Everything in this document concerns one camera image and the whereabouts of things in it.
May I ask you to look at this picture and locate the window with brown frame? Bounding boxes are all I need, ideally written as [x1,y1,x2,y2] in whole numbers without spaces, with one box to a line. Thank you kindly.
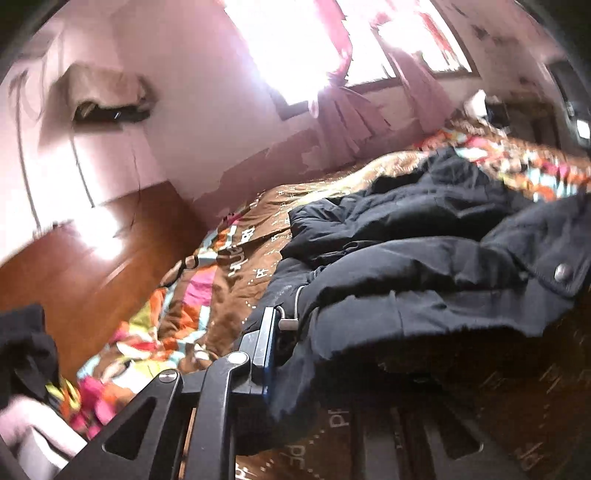
[222,0,478,121]

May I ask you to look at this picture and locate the brown wooden headboard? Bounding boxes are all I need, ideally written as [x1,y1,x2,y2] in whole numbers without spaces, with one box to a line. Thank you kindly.
[0,180,208,384]

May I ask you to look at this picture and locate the black cable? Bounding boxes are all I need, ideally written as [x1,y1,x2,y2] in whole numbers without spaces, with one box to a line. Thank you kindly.
[126,137,145,228]

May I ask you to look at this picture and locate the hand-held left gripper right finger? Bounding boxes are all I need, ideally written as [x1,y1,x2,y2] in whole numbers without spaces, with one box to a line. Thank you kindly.
[360,399,527,480]

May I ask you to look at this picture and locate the dark navy padded jacket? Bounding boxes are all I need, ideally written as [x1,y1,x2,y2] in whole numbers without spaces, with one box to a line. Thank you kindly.
[235,148,591,457]

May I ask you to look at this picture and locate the long white wall pipe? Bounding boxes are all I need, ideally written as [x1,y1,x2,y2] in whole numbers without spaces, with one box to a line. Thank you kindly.
[13,76,43,232]

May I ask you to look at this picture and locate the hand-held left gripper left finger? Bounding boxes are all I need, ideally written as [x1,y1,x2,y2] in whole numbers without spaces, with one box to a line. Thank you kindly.
[60,306,279,480]

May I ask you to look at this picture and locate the black cloth pile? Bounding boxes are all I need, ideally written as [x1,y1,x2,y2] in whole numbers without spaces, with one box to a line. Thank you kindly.
[0,304,61,409]

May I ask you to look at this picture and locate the white object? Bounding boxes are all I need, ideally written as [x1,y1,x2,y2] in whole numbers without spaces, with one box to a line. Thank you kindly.
[463,89,491,117]

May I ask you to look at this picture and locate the pale pink cloth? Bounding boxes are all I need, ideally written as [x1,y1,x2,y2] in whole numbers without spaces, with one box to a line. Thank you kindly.
[0,396,88,462]

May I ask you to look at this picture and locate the colourful printed blanket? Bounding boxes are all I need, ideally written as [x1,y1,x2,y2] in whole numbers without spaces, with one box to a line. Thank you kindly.
[46,122,591,480]

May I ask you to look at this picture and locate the pink curtain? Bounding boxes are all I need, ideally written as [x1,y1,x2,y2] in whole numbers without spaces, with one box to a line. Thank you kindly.
[369,9,456,133]
[308,0,394,158]

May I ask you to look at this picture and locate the black wall shelf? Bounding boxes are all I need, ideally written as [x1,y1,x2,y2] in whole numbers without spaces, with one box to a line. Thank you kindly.
[74,104,154,125]

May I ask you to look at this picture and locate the cluttered side desk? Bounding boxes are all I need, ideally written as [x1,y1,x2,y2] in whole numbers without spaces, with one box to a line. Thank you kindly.
[489,58,591,153]

